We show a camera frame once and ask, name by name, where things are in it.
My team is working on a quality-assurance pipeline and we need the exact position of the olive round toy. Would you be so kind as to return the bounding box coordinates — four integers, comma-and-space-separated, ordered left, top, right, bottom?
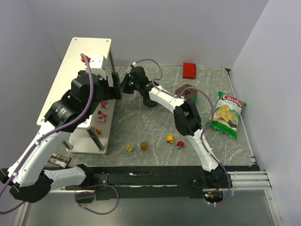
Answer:
140, 141, 149, 151

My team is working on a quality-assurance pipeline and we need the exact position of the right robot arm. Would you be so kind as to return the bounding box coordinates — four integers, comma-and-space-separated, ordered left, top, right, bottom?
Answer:
122, 66, 230, 183

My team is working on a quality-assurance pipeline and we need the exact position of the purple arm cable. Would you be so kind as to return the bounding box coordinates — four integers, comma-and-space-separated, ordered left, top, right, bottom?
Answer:
0, 53, 95, 214
135, 58, 232, 206

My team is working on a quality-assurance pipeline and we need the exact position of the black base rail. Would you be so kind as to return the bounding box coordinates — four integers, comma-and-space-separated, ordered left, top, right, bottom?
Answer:
66, 166, 232, 200

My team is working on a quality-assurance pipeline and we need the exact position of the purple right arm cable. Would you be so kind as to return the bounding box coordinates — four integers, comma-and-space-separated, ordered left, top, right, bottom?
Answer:
135, 58, 232, 206

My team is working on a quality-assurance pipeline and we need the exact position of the black and white tape roll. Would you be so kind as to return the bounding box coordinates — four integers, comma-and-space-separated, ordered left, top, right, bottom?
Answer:
143, 96, 158, 108

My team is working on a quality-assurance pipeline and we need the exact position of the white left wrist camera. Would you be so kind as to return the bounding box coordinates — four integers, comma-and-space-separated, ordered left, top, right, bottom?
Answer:
89, 55, 106, 79

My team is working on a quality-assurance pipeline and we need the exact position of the red block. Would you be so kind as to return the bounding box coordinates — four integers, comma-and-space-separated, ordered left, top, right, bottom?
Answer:
182, 62, 196, 80

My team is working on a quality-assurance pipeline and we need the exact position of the yellow pink lion toy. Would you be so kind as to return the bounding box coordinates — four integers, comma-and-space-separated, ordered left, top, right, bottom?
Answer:
92, 126, 102, 137

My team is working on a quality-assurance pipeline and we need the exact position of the strawberry cake toy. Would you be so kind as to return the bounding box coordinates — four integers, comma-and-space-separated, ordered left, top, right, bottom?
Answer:
97, 111, 107, 123

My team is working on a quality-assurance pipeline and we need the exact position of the green chips bag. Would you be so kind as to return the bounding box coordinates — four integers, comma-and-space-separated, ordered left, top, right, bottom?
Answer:
210, 91, 246, 139

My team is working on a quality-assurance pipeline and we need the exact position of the brown snack bar wrapper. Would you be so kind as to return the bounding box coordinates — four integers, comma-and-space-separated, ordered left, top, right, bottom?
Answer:
48, 153, 71, 169

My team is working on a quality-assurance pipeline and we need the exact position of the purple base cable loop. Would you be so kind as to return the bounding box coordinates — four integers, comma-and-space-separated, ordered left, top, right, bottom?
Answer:
74, 185, 120, 215

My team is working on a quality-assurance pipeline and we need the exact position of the yellow bee toy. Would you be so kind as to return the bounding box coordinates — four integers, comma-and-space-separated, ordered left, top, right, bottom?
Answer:
126, 145, 133, 153

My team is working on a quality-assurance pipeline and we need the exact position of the yellow duck toy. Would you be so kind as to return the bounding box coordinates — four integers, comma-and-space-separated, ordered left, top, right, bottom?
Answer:
166, 135, 174, 144

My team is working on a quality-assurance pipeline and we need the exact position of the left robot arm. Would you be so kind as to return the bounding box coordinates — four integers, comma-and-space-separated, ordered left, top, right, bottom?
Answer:
0, 71, 122, 203

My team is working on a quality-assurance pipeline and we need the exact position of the brown and green cup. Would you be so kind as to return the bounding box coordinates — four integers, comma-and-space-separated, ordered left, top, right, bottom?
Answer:
175, 84, 198, 103

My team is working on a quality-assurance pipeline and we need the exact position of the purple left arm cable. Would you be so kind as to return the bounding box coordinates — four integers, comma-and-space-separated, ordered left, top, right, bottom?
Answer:
0, 53, 95, 214

